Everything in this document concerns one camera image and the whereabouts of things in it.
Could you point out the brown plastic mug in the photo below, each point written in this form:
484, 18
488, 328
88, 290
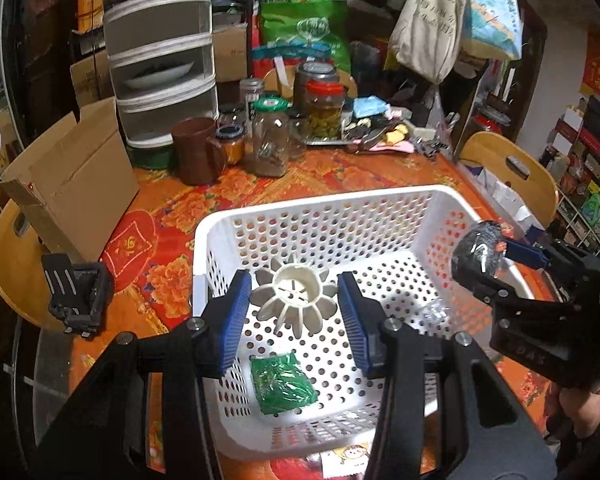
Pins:
195, 150

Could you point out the black clamp holder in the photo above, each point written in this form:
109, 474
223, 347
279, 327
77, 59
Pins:
77, 290

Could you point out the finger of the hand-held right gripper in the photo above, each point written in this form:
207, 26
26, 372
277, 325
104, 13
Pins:
526, 255
490, 287

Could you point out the blue printed bag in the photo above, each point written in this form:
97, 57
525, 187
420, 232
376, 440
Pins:
492, 15

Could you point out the small jar with blue lid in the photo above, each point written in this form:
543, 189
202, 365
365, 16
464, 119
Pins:
230, 146

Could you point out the black mesh scrubber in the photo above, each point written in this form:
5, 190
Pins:
480, 245

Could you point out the grey hanging mesh shelf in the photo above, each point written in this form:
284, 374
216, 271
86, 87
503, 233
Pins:
160, 30

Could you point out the shelf of boxes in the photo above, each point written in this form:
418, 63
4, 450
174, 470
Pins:
580, 160

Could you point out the light blue packet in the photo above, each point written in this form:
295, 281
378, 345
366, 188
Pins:
371, 108

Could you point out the clear plastic bag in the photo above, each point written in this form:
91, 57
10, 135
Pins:
436, 311

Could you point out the cartoon sticker card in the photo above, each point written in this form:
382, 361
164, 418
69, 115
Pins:
347, 460

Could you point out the small dark jar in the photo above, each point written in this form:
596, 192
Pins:
231, 116

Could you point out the white perforated plastic basket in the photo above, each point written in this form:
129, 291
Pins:
330, 220

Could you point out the green shopping bag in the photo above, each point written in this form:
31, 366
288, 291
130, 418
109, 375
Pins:
305, 22

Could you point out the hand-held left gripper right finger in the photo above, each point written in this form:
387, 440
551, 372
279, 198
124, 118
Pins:
354, 324

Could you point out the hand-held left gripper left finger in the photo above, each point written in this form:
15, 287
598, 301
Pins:
234, 321

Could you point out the brown cardboard box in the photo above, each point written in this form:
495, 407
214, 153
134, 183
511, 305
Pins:
92, 80
230, 52

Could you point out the red floral tablecloth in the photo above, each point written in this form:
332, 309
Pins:
340, 175

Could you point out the large jar with dark lid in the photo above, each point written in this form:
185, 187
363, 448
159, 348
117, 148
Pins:
316, 74

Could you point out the clear jar with green lid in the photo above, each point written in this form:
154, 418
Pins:
269, 145

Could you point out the beige canvas tote bag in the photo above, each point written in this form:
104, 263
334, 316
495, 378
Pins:
427, 25

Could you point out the open cardboard box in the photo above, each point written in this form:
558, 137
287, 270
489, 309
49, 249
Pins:
80, 185

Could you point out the person's right hand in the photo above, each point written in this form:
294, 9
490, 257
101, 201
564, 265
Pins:
582, 410

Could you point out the white bowl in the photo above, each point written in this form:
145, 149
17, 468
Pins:
155, 75

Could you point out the white finned plastic wheel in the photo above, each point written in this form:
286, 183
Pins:
282, 310

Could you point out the pickle jar with red lid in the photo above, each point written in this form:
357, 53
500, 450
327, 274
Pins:
324, 117

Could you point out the green packet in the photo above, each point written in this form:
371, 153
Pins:
280, 385

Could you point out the pink flat item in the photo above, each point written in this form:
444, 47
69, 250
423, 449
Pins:
397, 147

